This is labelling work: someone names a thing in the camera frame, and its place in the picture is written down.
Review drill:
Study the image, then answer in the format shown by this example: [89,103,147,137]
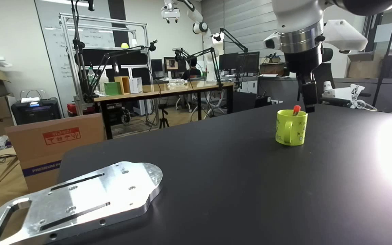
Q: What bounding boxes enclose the black 3d printer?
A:
[11,98,62,126]

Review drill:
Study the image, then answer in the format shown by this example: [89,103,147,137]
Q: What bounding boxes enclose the white box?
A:
[129,78,143,94]

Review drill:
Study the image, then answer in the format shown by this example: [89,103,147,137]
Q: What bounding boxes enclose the row of monitors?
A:
[219,51,260,76]

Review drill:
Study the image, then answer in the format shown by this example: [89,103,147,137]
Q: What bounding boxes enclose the yellow mug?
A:
[276,109,308,146]

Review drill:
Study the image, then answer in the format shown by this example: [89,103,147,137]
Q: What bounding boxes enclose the white device with cable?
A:
[322,81,377,111]

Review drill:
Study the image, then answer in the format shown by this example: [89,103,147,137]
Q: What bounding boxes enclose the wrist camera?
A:
[263,32,282,50]

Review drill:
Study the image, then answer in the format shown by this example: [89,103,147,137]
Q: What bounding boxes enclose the aluminium plate with slots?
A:
[0,161,163,245]

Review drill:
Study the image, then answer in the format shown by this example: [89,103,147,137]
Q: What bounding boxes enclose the aluminium frame rack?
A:
[59,13,160,127]

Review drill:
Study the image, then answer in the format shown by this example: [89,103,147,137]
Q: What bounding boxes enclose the person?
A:
[182,56,202,81]

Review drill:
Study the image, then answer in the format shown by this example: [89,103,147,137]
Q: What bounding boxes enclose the window blinds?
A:
[201,0,279,55]

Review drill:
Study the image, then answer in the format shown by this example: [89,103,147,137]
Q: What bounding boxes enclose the wooden box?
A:
[115,76,131,95]

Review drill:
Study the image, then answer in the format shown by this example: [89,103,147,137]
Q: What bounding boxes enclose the brown cardboard box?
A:
[5,113,105,193]

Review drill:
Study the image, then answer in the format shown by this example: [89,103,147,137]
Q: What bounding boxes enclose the wooden table with black legs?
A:
[94,81,235,140]

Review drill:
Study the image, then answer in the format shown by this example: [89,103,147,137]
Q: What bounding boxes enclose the green box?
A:
[104,82,123,96]

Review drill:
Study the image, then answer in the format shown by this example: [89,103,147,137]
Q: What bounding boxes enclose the white bottle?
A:
[99,70,110,93]

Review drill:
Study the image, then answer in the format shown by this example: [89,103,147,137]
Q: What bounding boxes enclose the whiteboard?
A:
[34,0,115,117]

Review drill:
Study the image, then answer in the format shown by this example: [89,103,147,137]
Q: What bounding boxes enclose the small black tripod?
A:
[158,104,170,129]

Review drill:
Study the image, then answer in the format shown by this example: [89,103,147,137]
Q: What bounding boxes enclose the stand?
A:
[372,3,392,108]

